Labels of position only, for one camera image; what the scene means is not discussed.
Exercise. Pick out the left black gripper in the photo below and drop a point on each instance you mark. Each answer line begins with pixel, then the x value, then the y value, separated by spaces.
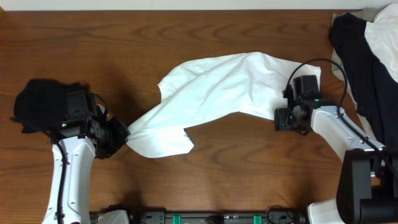
pixel 117 134

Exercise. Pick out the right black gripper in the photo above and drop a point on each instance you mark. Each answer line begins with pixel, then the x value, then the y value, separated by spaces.
pixel 280 121

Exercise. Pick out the white t-shirt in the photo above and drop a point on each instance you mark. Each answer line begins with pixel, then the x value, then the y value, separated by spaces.
pixel 203 90

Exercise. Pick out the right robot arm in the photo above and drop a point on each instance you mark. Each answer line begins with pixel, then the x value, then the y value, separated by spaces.
pixel 367 189

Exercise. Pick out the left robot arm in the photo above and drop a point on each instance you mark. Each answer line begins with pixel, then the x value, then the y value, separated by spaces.
pixel 76 145

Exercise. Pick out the folded black garment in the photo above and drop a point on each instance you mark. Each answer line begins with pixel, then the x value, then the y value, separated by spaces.
pixel 42 104

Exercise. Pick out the black garment in pile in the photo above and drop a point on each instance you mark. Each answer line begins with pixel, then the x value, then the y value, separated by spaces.
pixel 372 87

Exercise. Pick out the white printed garment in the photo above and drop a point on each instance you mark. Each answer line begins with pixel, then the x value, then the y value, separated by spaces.
pixel 381 35

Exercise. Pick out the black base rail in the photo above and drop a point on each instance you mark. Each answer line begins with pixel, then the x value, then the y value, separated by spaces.
pixel 275 214

